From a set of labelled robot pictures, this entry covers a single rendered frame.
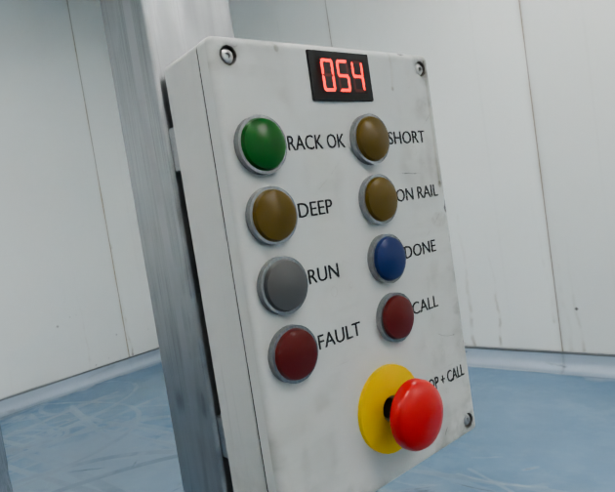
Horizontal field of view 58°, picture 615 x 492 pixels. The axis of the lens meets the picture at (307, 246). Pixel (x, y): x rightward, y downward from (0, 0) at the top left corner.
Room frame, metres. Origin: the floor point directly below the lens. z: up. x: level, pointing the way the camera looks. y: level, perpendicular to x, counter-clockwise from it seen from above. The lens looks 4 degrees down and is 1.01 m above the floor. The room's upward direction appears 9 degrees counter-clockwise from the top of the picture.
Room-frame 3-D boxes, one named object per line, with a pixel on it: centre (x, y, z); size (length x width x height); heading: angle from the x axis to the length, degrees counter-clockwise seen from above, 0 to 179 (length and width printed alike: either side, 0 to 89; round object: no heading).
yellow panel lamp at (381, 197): (0.33, -0.05, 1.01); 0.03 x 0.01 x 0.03; 130
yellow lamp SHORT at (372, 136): (0.33, -0.05, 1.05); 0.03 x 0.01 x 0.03; 130
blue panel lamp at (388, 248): (0.33, -0.05, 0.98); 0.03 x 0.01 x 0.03; 130
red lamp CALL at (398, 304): (0.33, -0.05, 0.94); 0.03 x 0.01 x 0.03; 130
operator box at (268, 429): (0.35, -0.01, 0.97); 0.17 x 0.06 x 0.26; 130
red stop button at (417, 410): (0.32, -0.04, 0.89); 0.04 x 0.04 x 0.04; 40
